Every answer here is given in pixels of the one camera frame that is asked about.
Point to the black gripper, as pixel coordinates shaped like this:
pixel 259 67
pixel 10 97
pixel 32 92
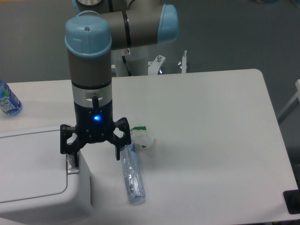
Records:
pixel 94 126

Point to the white push-lid trash can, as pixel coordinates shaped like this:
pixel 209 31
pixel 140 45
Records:
pixel 38 184

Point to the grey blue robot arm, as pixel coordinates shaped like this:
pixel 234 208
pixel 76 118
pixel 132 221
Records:
pixel 90 37

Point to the crumpled white green wrapper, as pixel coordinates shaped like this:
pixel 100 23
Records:
pixel 141 136

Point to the empty clear plastic bottle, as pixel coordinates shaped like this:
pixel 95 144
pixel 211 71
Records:
pixel 132 175

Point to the blue labelled water bottle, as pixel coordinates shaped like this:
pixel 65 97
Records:
pixel 9 102

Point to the black device at table edge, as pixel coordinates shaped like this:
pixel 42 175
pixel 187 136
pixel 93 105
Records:
pixel 292 200

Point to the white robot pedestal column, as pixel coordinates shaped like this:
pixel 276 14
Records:
pixel 131 61

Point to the white metal base frame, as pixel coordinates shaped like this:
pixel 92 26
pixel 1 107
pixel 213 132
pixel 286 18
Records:
pixel 158 66

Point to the white frame at right edge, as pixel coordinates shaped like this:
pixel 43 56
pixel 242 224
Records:
pixel 291 105

